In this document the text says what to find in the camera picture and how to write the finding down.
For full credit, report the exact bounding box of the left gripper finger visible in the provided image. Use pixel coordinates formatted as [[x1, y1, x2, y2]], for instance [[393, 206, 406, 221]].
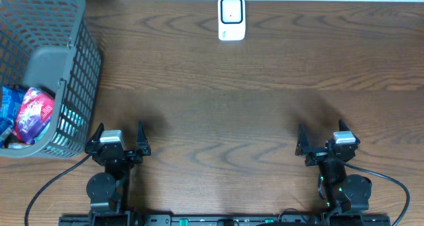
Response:
[[86, 123, 104, 148], [136, 121, 151, 153]]

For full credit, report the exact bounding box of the teal wet wipes pack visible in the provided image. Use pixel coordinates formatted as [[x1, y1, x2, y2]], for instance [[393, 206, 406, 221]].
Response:
[[52, 105, 85, 148]]

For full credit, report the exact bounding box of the red purple pad package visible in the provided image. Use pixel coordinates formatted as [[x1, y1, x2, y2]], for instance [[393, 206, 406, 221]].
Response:
[[13, 87, 54, 144]]

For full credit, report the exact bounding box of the blue cookie package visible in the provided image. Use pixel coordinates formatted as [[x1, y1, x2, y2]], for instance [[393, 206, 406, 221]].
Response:
[[1, 85, 26, 148]]

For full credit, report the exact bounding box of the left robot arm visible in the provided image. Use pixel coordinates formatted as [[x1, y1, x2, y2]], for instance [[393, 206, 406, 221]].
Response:
[[85, 122, 151, 226]]

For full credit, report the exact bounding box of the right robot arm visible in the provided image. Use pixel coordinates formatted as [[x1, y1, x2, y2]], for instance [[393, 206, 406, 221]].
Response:
[[295, 120, 372, 225]]

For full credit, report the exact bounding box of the white barcode scanner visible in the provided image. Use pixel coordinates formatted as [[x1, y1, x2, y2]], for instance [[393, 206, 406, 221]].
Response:
[[217, 0, 246, 41]]

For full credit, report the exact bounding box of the grey plastic mesh basket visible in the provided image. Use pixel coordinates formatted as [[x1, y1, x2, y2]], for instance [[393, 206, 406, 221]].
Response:
[[1, 0, 101, 158]]

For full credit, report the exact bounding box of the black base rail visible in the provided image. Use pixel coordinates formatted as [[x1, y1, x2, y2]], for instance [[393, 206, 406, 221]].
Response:
[[58, 214, 390, 226]]

